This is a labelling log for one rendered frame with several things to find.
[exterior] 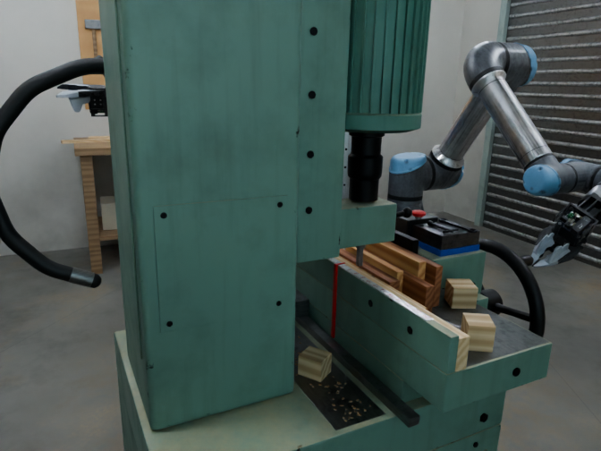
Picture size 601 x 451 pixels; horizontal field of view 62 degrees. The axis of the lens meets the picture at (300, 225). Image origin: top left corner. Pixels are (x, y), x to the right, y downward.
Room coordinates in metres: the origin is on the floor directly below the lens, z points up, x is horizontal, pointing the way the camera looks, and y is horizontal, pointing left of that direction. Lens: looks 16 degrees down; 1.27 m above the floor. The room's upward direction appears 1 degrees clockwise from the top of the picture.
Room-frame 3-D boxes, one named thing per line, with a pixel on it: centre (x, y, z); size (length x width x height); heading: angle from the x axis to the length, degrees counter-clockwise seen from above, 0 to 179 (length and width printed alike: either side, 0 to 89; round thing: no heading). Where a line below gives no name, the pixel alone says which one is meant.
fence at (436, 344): (0.85, -0.07, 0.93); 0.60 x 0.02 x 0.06; 27
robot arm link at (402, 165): (1.65, -0.36, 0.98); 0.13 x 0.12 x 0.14; 119
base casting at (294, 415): (0.80, 0.00, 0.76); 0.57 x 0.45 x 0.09; 117
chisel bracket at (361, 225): (0.85, -0.09, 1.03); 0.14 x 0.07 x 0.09; 117
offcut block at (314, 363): (0.74, -0.03, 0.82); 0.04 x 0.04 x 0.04; 60
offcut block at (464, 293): (0.81, -0.28, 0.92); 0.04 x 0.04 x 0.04; 1
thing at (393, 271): (0.89, -0.14, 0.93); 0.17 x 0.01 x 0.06; 27
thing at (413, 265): (0.91, -0.16, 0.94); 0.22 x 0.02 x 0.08; 27
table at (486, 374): (0.92, -0.20, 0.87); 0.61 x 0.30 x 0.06; 27
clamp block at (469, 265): (0.96, -0.27, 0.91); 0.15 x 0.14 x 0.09; 27
